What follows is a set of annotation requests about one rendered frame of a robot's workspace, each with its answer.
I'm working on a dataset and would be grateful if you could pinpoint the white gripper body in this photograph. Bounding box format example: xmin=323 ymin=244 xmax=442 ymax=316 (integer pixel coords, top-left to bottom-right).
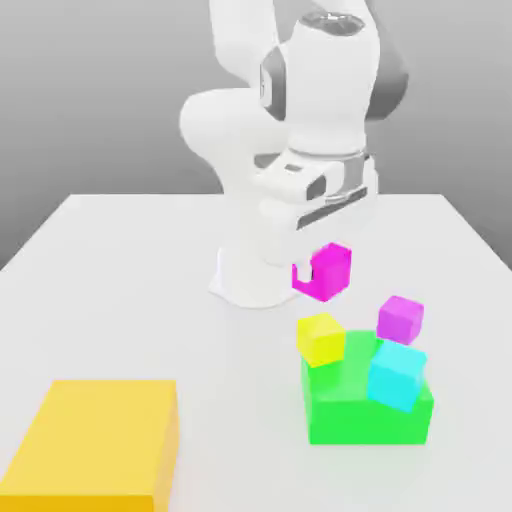
xmin=294 ymin=186 xmax=379 ymax=262

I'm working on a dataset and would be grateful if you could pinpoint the large green box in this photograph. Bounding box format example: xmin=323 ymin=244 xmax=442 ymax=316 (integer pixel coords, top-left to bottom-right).
xmin=300 ymin=329 xmax=436 ymax=446

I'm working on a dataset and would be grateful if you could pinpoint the small magenta cube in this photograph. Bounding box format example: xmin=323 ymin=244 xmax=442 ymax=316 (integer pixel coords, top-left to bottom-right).
xmin=290 ymin=241 xmax=354 ymax=304

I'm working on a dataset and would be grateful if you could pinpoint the small yellow cube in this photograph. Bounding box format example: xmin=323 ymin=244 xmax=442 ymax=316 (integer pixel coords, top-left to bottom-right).
xmin=296 ymin=311 xmax=347 ymax=369

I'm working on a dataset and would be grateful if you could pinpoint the small cyan cube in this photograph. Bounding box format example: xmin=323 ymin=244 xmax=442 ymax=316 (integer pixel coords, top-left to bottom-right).
xmin=366 ymin=340 xmax=429 ymax=414

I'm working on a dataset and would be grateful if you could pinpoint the large yellow box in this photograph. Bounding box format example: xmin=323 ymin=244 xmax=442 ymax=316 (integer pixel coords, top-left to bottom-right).
xmin=0 ymin=378 xmax=180 ymax=512

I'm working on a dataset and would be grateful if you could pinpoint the small violet cube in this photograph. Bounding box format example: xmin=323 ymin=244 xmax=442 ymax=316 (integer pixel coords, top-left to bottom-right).
xmin=375 ymin=294 xmax=426 ymax=346

